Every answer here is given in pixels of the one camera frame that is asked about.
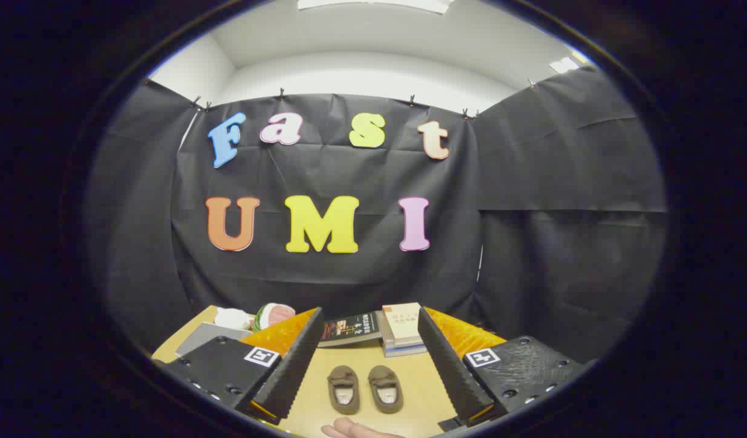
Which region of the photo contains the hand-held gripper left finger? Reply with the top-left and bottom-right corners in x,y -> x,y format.
161,307 -> 324,426

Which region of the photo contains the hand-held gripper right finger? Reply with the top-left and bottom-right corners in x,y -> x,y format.
417,306 -> 595,429

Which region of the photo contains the brown slipper shoe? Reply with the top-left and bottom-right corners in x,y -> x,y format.
327,365 -> 361,415
367,365 -> 405,414

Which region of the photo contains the beige fabric storage box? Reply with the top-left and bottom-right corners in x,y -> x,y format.
175,321 -> 252,360

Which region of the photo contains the watermelon slice plush toy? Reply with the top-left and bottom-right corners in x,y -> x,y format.
254,302 -> 296,332

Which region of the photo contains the black cover book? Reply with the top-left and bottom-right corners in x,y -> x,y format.
318,311 -> 383,348

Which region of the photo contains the white cover book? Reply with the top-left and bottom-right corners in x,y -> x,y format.
375,310 -> 426,353

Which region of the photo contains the white plush toy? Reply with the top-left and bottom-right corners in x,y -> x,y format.
214,307 -> 255,331

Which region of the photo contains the black backdrop cloth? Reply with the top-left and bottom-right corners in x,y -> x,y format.
85,64 -> 669,366

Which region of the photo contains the long ceiling light panel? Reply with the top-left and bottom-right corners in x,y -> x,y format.
297,0 -> 454,15

